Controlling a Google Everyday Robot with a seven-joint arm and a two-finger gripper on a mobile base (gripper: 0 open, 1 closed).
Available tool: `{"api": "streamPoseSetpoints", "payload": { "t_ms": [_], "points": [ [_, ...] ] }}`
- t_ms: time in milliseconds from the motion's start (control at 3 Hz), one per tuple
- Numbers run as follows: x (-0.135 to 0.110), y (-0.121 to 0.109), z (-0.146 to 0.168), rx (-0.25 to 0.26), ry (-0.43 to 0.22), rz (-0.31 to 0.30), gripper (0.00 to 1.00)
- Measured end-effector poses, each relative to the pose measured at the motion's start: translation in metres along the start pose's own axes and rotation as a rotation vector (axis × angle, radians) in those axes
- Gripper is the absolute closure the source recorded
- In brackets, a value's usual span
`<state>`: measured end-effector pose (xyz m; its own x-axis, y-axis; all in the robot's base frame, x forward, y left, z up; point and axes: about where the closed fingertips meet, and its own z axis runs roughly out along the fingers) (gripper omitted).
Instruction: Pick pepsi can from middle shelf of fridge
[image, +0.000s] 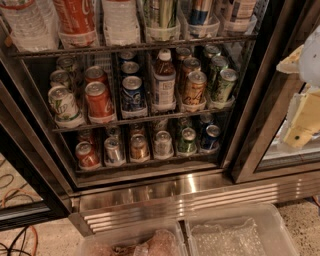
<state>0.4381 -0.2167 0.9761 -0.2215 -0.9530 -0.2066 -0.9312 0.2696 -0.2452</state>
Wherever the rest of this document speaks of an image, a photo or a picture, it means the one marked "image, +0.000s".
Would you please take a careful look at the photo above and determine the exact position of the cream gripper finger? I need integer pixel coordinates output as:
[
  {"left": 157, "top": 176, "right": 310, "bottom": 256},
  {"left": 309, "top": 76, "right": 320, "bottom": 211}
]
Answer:
[
  {"left": 283, "top": 87, "right": 320, "bottom": 149},
  {"left": 276, "top": 45, "right": 303, "bottom": 74}
]

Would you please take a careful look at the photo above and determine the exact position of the blue pepsi can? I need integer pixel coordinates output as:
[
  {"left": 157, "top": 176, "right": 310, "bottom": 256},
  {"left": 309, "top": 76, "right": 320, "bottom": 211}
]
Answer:
[{"left": 122, "top": 76, "right": 145, "bottom": 112}]

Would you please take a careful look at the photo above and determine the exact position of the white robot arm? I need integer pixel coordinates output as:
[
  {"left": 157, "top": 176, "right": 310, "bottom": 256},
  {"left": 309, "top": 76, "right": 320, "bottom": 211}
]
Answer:
[{"left": 276, "top": 26, "right": 320, "bottom": 150}]

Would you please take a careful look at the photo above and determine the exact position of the right fridge glass door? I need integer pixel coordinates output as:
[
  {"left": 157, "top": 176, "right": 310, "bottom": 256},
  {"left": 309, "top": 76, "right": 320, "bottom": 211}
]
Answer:
[{"left": 232, "top": 0, "right": 320, "bottom": 183}]

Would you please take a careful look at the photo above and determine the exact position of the fridge glass door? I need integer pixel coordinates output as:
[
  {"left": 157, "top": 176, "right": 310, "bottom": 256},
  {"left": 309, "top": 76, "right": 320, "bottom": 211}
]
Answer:
[
  {"left": 0, "top": 82, "right": 71, "bottom": 231},
  {"left": 232, "top": 0, "right": 320, "bottom": 183}
]

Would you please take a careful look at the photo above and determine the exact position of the front green soda can right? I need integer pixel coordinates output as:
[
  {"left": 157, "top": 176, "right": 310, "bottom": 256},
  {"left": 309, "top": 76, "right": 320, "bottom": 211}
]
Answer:
[{"left": 211, "top": 68, "right": 238, "bottom": 103}]

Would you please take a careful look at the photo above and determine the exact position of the bottom shelf blue can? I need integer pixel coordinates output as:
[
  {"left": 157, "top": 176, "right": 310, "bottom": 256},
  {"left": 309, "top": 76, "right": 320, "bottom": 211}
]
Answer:
[{"left": 200, "top": 125, "right": 221, "bottom": 150}]

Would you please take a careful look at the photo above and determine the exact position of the front gold A&W can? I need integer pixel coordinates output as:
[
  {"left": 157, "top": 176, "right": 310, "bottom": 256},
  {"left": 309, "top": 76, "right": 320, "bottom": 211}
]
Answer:
[{"left": 182, "top": 71, "right": 207, "bottom": 105}]

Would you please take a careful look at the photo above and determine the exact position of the blue orange bottle top shelf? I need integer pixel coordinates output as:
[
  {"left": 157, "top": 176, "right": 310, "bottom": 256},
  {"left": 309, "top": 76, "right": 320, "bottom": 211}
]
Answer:
[{"left": 189, "top": 0, "right": 213, "bottom": 25}]

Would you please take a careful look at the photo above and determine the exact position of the bottom shelf green can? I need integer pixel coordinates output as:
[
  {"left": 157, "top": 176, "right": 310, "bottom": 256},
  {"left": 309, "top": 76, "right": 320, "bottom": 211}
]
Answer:
[{"left": 178, "top": 127, "right": 196, "bottom": 153}]

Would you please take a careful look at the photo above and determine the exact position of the green bottle top shelf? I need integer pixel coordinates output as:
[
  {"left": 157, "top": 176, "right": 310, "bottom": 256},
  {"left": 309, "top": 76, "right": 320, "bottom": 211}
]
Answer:
[{"left": 143, "top": 0, "right": 178, "bottom": 29}]

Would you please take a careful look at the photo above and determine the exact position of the bottom shelf orange can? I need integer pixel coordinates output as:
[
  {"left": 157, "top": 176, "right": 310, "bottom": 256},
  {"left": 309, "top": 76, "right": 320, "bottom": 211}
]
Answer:
[{"left": 130, "top": 134, "right": 149, "bottom": 160}]

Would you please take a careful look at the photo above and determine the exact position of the bottom shelf silver can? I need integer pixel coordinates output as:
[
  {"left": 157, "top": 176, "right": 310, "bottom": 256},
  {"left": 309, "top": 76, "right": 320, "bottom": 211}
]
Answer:
[{"left": 104, "top": 137, "right": 124, "bottom": 164}]

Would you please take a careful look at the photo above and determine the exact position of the red coke can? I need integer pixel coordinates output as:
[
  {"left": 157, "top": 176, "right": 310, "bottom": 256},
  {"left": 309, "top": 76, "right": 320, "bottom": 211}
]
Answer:
[
  {"left": 85, "top": 66, "right": 108, "bottom": 84},
  {"left": 85, "top": 82, "right": 113, "bottom": 118}
]

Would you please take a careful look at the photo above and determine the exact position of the front red coke can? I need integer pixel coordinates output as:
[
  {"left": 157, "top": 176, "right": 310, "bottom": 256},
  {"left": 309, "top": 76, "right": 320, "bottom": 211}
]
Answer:
[{"left": 85, "top": 82, "right": 113, "bottom": 118}]

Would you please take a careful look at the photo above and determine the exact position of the bottom shelf red can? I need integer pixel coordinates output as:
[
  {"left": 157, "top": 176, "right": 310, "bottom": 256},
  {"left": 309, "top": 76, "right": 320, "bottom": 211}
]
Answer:
[{"left": 75, "top": 141, "right": 100, "bottom": 168}]

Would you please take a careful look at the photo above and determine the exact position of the red coke bottle top shelf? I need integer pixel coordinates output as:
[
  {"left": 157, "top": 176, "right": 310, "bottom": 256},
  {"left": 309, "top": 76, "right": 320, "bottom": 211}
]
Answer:
[{"left": 53, "top": 0, "right": 95, "bottom": 35}]

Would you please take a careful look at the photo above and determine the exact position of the front white green soda can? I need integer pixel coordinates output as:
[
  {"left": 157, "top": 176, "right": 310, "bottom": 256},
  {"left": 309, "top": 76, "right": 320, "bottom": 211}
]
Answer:
[{"left": 48, "top": 86, "right": 80, "bottom": 121}]

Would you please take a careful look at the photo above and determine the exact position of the white green soda can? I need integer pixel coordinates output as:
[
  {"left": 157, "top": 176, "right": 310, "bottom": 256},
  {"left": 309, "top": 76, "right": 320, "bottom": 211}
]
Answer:
[
  {"left": 50, "top": 70, "right": 71, "bottom": 88},
  {"left": 48, "top": 86, "right": 80, "bottom": 121}
]

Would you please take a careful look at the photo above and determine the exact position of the clear water bottle top shelf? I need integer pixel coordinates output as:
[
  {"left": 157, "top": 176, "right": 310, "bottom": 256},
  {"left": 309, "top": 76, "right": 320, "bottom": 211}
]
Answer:
[{"left": 0, "top": 0, "right": 59, "bottom": 52}]

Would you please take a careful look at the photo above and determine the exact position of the left fridge glass door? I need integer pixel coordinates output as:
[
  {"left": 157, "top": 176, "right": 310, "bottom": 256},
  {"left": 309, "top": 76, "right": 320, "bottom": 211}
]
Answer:
[{"left": 0, "top": 82, "right": 71, "bottom": 231}]

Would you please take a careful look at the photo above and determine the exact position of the white labelled bottle top right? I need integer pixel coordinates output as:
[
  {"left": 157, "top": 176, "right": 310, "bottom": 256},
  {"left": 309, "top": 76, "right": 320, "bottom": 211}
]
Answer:
[{"left": 223, "top": 0, "right": 257, "bottom": 24}]

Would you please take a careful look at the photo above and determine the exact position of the right clear plastic bin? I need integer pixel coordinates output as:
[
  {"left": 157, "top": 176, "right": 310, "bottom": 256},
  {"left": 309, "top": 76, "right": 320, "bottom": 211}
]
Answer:
[{"left": 184, "top": 204, "right": 300, "bottom": 256}]

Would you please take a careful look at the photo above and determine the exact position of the clear plastic bin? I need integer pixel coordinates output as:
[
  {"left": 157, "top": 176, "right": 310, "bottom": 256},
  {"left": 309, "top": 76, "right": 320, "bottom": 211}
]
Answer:
[
  {"left": 184, "top": 204, "right": 300, "bottom": 256},
  {"left": 74, "top": 220, "right": 188, "bottom": 256}
]

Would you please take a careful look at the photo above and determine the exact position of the brown tea bottle white label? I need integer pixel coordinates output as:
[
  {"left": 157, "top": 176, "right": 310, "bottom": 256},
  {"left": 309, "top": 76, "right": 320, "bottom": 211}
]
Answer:
[{"left": 153, "top": 49, "right": 176, "bottom": 105}]

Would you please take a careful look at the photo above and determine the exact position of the clear bottle white label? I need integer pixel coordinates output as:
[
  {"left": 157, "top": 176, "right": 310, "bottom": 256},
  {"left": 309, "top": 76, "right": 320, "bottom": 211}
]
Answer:
[{"left": 102, "top": 0, "right": 140, "bottom": 46}]

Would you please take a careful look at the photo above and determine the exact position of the left clear plastic bin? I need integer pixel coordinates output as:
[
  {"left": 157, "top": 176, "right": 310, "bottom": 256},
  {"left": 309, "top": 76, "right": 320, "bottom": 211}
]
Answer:
[{"left": 74, "top": 220, "right": 188, "bottom": 256}]

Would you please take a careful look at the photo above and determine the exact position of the orange cable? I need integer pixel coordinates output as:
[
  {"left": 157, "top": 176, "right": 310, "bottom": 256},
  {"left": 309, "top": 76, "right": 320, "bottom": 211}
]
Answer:
[{"left": 0, "top": 187, "right": 42, "bottom": 256}]

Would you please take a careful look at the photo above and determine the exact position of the black cable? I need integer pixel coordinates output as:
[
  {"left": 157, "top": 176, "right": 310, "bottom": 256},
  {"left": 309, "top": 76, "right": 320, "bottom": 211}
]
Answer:
[{"left": 0, "top": 225, "right": 32, "bottom": 256}]

